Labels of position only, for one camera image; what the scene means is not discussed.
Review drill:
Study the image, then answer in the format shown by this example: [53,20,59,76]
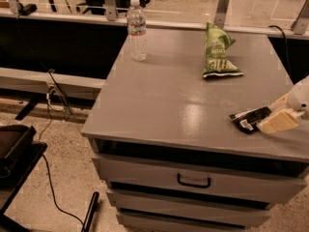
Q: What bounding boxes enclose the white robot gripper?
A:
[257,75,309,134]

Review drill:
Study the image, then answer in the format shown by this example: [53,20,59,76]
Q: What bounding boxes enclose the black rxbar chocolate wrapper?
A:
[230,106,271,134]

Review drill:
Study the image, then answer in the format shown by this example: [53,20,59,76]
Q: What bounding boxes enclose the green jalapeno chip bag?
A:
[203,22,243,78]

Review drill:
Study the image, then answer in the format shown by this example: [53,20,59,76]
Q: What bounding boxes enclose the grey drawer cabinet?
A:
[82,29,309,232]

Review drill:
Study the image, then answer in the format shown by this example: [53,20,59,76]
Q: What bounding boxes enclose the clear plastic water bottle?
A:
[126,0,147,61]

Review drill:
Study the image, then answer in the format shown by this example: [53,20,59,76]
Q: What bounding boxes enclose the black cable behind cabinet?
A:
[267,24,294,79]

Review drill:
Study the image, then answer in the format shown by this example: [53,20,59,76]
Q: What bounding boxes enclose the black drawer handle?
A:
[177,174,211,189]

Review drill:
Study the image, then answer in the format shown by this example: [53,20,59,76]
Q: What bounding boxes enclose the grey metal rail barrier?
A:
[0,0,308,99]

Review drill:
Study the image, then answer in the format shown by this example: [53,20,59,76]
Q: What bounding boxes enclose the black floor cable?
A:
[38,69,85,232]

